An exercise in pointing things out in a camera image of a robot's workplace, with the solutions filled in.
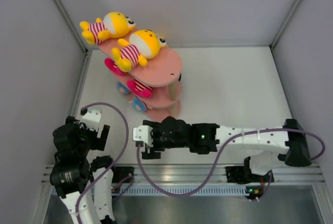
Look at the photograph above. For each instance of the white pink-eared plush toy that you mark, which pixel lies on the white pink-eared plush toy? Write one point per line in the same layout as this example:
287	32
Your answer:
139	88

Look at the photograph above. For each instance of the yellow plush striped shirt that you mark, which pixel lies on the yellow plush striped shirt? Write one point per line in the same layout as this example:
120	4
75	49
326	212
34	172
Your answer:
141	46

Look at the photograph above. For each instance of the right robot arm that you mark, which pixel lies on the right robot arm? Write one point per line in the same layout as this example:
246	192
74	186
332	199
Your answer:
277	147

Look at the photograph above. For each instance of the pink three-tier wooden shelf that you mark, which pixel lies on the pink three-tier wooden shelf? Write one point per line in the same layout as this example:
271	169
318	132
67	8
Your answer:
162	73

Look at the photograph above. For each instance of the aluminium front rail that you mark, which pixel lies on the aluminium front rail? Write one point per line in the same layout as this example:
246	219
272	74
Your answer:
195	174

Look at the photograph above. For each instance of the large yellow plush on shelf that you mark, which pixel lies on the large yellow plush on shelf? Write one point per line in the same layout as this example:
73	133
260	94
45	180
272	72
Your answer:
113	25

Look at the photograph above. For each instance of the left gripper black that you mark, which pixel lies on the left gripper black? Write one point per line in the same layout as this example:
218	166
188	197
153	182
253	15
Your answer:
98	143

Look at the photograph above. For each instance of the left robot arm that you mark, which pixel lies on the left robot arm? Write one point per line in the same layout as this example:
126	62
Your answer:
84	188

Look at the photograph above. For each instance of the peach-faced boy plush doll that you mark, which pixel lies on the peach-faced boy plush doll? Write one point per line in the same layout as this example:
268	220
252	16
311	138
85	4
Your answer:
139	105

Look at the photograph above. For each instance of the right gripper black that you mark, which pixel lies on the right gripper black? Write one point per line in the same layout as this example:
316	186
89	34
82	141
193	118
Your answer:
154	151

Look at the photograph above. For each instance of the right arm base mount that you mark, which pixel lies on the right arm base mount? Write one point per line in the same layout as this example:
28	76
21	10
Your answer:
237	174

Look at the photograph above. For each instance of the blue plush under shelf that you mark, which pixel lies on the blue plush under shelf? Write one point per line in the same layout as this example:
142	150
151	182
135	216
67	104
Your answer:
122	88

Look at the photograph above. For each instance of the slotted grey cable duct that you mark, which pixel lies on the slotted grey cable duct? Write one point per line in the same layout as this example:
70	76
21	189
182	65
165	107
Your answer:
208	190

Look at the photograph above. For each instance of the pink plush striped shirt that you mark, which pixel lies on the pink plush striped shirt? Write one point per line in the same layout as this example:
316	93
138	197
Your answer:
112	66

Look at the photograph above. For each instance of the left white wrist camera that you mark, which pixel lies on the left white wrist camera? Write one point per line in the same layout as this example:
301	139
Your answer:
91	118

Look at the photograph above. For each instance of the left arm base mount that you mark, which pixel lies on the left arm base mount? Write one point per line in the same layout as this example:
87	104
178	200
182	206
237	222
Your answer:
120	172

